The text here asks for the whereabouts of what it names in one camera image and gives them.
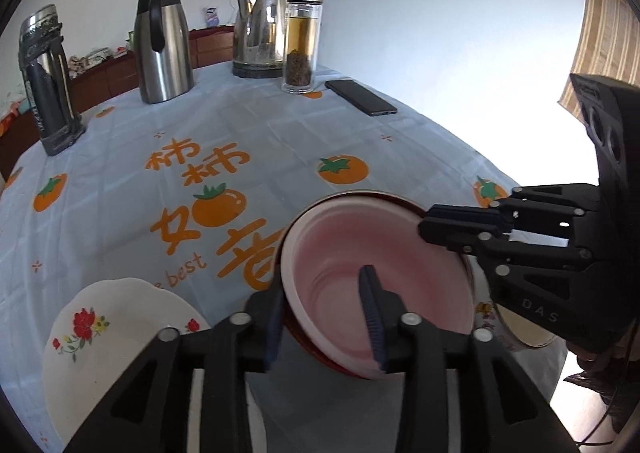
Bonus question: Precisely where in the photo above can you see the dark wood sideboard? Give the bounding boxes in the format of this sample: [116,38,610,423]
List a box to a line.
[1,26,233,179]

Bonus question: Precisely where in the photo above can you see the pink plastic bowl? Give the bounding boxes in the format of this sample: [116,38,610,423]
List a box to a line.
[273,191,474,379]

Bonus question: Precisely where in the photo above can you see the black smartphone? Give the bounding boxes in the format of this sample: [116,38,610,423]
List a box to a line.
[324,79,397,117]

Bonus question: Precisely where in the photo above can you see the red flower white plate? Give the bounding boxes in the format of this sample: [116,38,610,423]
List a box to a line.
[42,277,209,443]

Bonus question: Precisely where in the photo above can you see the glass tea bottle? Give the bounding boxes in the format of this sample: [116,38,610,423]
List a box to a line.
[282,0,324,94]

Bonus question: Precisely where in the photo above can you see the steel carafe black handle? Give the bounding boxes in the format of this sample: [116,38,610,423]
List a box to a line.
[134,0,195,104]

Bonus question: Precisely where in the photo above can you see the dark grey large thermos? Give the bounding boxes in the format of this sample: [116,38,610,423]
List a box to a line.
[18,4,85,156]

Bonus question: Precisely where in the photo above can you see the cream enamel bowl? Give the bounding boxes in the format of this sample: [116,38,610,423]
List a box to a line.
[495,303,556,349]

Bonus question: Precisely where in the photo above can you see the stainless electric kettle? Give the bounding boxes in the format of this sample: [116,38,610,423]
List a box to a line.
[232,0,288,79]

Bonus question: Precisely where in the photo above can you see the persimmon print tablecloth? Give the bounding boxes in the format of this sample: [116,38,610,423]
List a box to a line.
[0,63,572,453]

